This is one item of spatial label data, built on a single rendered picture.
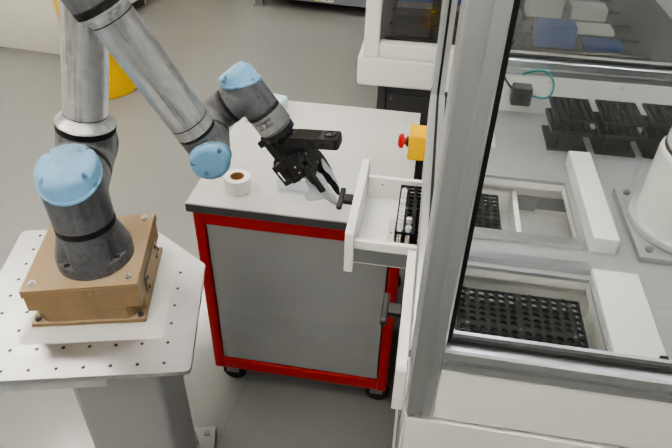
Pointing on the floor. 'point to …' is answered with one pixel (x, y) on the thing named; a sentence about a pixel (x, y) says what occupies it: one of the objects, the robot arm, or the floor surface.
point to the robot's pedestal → (122, 432)
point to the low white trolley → (299, 258)
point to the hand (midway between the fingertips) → (337, 193)
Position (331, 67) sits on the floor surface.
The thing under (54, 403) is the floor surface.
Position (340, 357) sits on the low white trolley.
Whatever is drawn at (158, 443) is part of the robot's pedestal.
